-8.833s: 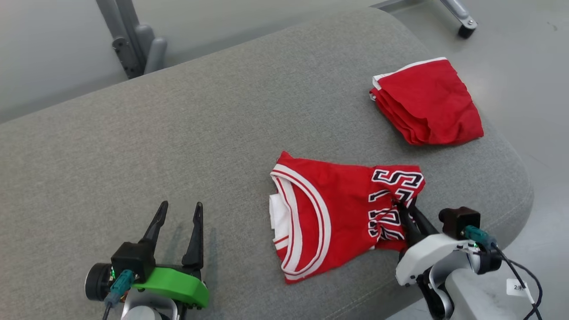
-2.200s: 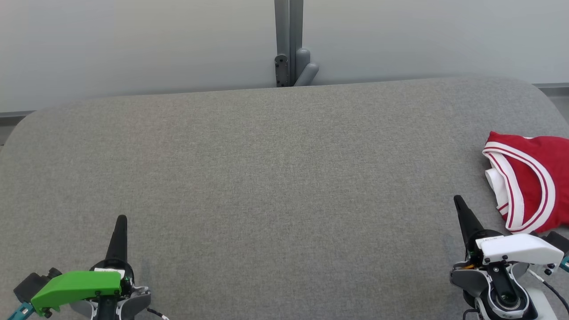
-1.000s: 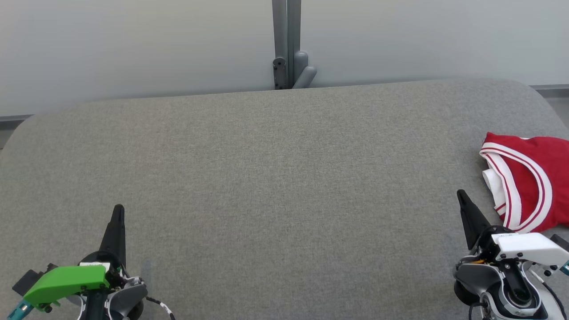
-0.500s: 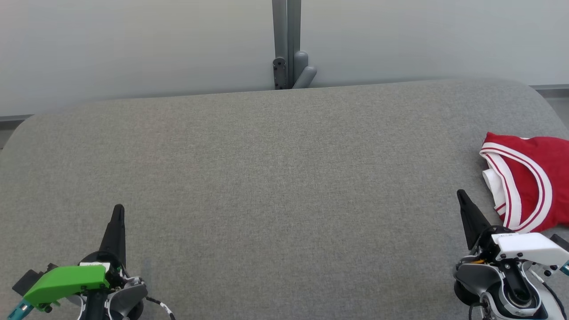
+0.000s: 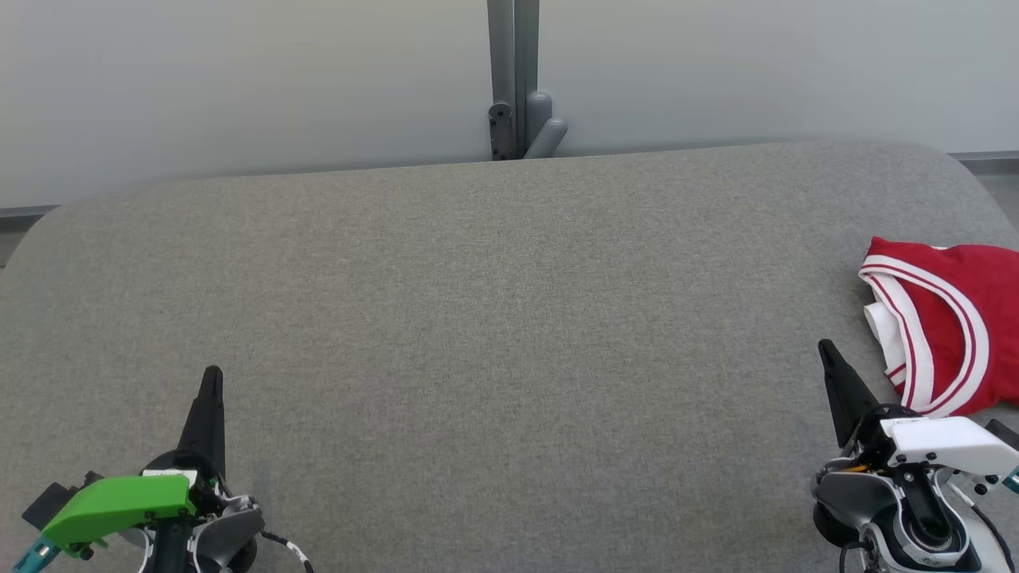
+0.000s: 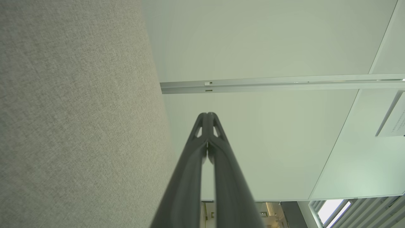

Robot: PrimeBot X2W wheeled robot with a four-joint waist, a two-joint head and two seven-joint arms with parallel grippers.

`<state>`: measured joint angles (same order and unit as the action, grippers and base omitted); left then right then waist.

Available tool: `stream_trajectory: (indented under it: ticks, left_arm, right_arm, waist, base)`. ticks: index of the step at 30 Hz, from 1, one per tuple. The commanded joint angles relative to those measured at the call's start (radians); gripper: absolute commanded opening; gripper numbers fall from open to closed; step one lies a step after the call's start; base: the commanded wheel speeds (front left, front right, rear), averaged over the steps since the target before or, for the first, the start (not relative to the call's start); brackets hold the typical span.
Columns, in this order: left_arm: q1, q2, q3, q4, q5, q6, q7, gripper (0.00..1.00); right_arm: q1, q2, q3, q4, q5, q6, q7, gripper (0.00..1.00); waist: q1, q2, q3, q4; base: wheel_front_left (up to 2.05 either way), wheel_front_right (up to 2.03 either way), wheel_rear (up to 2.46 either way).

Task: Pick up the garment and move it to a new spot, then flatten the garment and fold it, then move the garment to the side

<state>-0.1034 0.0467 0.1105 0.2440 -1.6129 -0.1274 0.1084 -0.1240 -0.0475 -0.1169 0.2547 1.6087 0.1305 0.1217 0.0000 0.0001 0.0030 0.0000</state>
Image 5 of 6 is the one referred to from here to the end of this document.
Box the red white sports jersey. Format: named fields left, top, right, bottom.
left=857, top=236, right=1019, bottom=420

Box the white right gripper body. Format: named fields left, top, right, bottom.
left=879, top=415, right=1019, bottom=479

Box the black white left arm cable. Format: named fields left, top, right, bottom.
left=259, top=531, right=316, bottom=573

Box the grey metal post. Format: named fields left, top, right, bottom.
left=486, top=0, right=541, bottom=160

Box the teal plug left camera cable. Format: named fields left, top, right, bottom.
left=11, top=534, right=62, bottom=573

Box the dark perforated bracket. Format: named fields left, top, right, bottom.
left=488, top=101, right=516, bottom=161

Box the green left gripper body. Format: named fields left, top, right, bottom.
left=41, top=469, right=199, bottom=559

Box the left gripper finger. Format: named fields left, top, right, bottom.
left=176, top=365, right=227, bottom=480

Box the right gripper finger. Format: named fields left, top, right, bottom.
left=818, top=338, right=883, bottom=451

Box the grey fabric sofa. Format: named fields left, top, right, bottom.
left=0, top=141, right=1019, bottom=573

